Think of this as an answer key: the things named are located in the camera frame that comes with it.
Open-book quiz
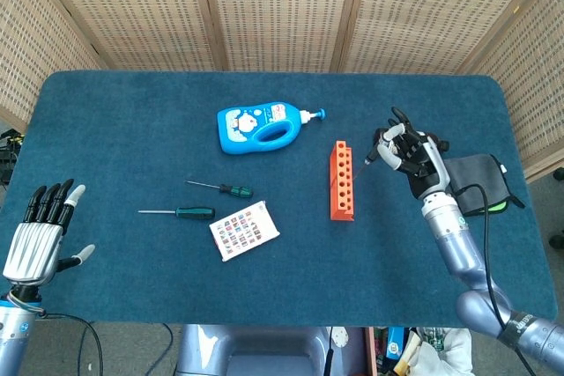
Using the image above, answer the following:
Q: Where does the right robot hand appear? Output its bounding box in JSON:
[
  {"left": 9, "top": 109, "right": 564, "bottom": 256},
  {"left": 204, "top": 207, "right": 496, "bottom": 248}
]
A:
[{"left": 373, "top": 106, "right": 451, "bottom": 201}]

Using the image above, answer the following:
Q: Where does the small blue box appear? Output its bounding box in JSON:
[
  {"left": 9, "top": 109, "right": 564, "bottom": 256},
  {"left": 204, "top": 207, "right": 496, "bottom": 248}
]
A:
[{"left": 386, "top": 327, "right": 404, "bottom": 362}]

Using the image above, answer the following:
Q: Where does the white picture card box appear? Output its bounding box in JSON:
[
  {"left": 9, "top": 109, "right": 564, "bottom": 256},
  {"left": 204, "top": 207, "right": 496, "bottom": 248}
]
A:
[{"left": 208, "top": 200, "right": 281, "bottom": 262}]

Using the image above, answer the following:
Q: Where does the blue detergent pump bottle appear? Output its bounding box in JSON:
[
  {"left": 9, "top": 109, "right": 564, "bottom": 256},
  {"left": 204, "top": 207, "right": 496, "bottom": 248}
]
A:
[{"left": 216, "top": 100, "right": 327, "bottom": 156}]

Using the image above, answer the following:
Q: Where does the blue carpet table cover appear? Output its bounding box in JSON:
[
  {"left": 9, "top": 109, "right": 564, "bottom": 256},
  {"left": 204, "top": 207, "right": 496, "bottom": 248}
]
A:
[{"left": 0, "top": 70, "right": 560, "bottom": 329}]

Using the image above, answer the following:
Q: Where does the orange perforated block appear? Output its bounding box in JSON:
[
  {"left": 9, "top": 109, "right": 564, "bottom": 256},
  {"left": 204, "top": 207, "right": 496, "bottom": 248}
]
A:
[{"left": 329, "top": 140, "right": 356, "bottom": 222}]

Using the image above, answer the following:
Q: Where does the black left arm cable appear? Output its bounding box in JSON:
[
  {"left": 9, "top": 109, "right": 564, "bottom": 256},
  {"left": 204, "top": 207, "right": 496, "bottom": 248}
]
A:
[{"left": 39, "top": 313, "right": 105, "bottom": 376}]

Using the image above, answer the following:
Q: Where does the thick green black screwdriver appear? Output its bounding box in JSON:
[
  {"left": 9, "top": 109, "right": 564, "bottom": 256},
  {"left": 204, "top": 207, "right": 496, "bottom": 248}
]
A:
[{"left": 137, "top": 206, "right": 217, "bottom": 219}]

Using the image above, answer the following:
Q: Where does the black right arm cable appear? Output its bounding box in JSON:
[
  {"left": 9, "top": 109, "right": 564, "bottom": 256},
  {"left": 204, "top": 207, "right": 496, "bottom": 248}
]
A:
[{"left": 453, "top": 184, "right": 537, "bottom": 376}]

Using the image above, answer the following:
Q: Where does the black equipment with yellow parts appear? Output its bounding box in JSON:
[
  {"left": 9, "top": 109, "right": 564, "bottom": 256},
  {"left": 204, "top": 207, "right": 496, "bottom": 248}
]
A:
[{"left": 0, "top": 129, "right": 24, "bottom": 188}]

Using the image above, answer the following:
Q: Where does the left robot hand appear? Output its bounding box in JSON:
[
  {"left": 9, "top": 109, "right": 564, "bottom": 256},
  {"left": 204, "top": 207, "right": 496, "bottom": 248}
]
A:
[{"left": 2, "top": 178, "right": 96, "bottom": 285}]

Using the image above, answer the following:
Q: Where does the woven wooden folding screen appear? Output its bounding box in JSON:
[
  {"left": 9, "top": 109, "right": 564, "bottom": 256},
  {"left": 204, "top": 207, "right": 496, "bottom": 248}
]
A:
[{"left": 0, "top": 0, "right": 564, "bottom": 183}]

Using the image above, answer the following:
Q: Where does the grey microfibre cloth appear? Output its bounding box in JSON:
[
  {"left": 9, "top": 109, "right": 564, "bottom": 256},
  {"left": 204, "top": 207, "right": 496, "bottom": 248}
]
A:
[{"left": 442, "top": 153, "right": 526, "bottom": 217}]

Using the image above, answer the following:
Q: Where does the blue grey robot torso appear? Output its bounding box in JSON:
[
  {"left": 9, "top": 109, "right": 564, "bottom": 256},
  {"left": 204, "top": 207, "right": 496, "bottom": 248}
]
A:
[{"left": 174, "top": 323, "right": 369, "bottom": 376}]

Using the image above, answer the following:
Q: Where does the thin green black screwdriver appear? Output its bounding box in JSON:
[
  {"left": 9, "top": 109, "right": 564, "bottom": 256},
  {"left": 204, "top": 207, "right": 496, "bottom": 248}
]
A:
[{"left": 184, "top": 180, "right": 255, "bottom": 199}]

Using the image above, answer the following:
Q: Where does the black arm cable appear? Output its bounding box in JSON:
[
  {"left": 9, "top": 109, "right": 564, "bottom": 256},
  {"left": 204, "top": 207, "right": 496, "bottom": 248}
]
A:
[
  {"left": 453, "top": 184, "right": 537, "bottom": 376},
  {"left": 39, "top": 313, "right": 105, "bottom": 376}
]

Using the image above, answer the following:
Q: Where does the blue floor cable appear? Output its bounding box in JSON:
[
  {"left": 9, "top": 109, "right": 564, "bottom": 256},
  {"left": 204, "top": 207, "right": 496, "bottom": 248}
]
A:
[{"left": 145, "top": 323, "right": 174, "bottom": 376}]

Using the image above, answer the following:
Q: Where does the silver black precision screwdriver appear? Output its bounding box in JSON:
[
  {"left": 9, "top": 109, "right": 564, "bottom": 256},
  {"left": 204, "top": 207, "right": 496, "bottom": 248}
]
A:
[{"left": 351, "top": 131, "right": 396, "bottom": 182}]

